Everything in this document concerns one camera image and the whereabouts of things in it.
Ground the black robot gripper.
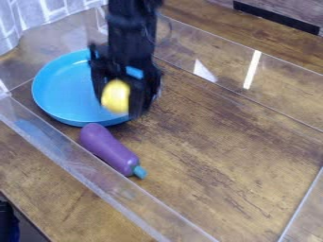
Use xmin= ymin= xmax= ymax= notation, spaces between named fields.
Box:
xmin=88 ymin=18 xmax=161 ymax=120

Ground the yellow toy lemon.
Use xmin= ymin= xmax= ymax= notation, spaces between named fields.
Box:
xmin=101 ymin=79 xmax=129 ymax=113

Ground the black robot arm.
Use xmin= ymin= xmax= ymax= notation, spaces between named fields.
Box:
xmin=88 ymin=0 xmax=164 ymax=119

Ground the blue round tray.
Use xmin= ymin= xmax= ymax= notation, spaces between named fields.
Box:
xmin=32 ymin=49 xmax=128 ymax=127

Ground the purple toy eggplant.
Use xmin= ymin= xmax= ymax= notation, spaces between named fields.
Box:
xmin=80 ymin=123 xmax=148 ymax=179

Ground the white patterned curtain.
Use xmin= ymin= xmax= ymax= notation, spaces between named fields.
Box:
xmin=0 ymin=0 xmax=108 ymax=56

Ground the clear acrylic enclosure wall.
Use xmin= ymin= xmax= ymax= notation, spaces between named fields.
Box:
xmin=0 ymin=0 xmax=323 ymax=242

